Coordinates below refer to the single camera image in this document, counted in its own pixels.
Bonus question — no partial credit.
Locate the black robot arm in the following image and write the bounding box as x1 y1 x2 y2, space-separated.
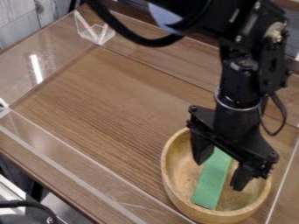
87 0 291 191

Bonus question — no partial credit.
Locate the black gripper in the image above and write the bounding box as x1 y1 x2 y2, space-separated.
187 99 279 192

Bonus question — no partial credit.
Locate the black cable bottom left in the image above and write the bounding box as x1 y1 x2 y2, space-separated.
0 200 56 224

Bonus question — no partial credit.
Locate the brown wooden bowl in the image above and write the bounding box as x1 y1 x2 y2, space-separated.
162 129 272 224

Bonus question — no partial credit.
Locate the green rectangular block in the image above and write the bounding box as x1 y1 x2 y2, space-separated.
191 148 231 210

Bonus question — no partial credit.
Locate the clear acrylic tray wall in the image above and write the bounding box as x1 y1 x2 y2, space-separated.
0 12 299 224

